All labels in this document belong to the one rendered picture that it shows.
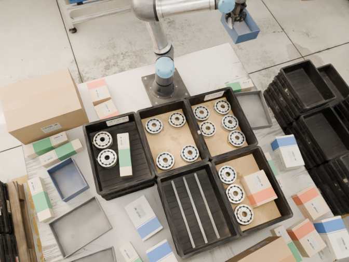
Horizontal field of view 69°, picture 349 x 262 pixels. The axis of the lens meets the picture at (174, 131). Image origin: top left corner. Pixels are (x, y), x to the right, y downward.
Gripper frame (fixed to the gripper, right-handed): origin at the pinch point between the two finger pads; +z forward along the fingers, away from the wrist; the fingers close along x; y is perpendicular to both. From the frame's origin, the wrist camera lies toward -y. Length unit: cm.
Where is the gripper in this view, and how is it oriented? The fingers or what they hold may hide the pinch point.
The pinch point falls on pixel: (230, 25)
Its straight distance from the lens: 164.9
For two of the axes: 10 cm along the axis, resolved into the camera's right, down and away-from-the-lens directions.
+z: 0.1, 3.7, 9.3
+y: 3.5, 8.7, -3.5
